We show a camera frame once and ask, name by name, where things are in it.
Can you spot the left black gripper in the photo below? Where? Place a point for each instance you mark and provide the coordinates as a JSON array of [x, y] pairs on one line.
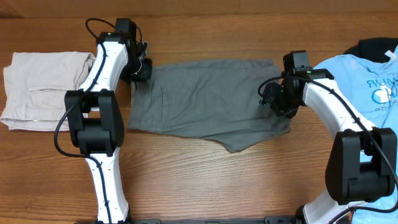
[[146, 71]]

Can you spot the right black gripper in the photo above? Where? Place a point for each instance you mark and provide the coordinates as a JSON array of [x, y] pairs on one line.
[[268, 98]]

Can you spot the grey shorts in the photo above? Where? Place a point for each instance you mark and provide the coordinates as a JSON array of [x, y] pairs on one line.
[[208, 99]]

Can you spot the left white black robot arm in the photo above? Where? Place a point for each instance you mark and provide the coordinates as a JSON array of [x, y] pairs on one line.
[[94, 119]]

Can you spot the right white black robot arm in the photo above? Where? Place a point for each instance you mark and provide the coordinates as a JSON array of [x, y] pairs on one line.
[[362, 162]]

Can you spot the light blue printed t-shirt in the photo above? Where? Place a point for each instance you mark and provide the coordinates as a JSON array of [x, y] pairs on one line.
[[371, 87]]

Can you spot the black garment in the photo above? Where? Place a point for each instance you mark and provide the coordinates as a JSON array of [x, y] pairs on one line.
[[373, 49]]

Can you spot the folded beige shorts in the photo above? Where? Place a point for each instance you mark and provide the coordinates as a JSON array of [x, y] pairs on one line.
[[35, 85]]

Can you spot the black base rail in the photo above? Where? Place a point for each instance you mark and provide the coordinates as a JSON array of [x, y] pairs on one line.
[[211, 221]]

